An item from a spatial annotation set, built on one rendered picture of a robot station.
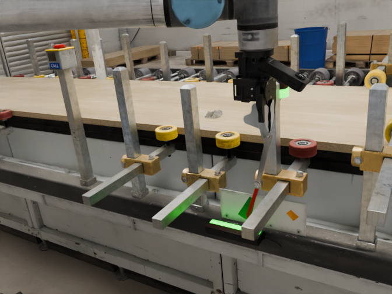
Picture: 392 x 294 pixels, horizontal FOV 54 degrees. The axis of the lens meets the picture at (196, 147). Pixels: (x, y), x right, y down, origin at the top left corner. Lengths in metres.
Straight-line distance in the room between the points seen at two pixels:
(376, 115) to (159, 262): 1.29
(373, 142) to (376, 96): 0.11
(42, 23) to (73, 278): 1.68
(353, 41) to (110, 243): 5.66
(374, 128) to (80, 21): 0.66
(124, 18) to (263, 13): 0.29
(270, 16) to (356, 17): 7.41
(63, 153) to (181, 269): 0.79
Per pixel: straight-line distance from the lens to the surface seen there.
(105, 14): 0.75
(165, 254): 1.86
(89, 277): 2.24
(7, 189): 2.10
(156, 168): 1.29
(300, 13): 8.59
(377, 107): 0.93
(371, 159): 0.97
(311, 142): 1.18
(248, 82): 0.90
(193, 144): 1.14
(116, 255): 2.05
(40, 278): 2.36
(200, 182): 1.14
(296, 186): 1.04
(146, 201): 1.34
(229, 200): 1.15
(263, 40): 0.87
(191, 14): 0.71
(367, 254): 1.08
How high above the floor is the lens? 1.33
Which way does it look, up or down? 21 degrees down
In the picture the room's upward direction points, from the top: 6 degrees counter-clockwise
